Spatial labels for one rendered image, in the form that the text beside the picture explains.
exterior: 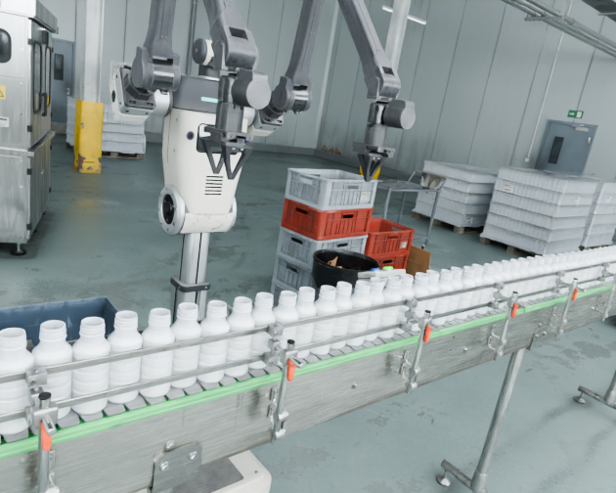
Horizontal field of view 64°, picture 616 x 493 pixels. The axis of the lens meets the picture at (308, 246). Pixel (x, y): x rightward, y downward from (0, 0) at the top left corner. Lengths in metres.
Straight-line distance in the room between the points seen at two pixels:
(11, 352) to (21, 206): 3.76
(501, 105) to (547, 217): 5.54
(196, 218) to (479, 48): 11.99
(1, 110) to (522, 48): 10.59
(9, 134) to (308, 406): 3.69
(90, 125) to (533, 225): 6.75
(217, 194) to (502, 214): 6.47
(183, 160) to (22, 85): 3.04
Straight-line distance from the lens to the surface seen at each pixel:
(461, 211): 8.25
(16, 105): 4.49
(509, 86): 12.60
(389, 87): 1.35
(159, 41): 1.38
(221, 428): 1.11
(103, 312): 1.57
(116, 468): 1.04
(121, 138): 10.56
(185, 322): 0.98
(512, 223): 7.71
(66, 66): 13.12
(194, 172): 1.54
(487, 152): 12.63
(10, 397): 0.91
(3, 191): 4.60
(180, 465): 1.10
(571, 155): 11.70
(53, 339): 0.90
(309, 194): 3.54
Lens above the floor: 1.57
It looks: 16 degrees down
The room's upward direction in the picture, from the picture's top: 9 degrees clockwise
